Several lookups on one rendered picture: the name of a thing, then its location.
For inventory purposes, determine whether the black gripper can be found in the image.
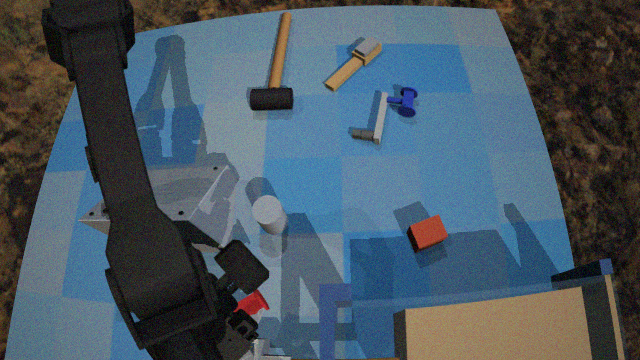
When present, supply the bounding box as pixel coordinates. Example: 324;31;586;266
209;240;269;312

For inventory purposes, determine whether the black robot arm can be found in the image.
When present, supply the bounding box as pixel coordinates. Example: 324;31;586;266
41;0;259;360

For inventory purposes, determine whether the grey cylinder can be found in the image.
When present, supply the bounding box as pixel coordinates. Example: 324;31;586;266
252;195;288;234

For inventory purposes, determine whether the black-headed mallet with wooden handle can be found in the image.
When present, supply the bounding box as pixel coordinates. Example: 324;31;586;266
250;12;294;110

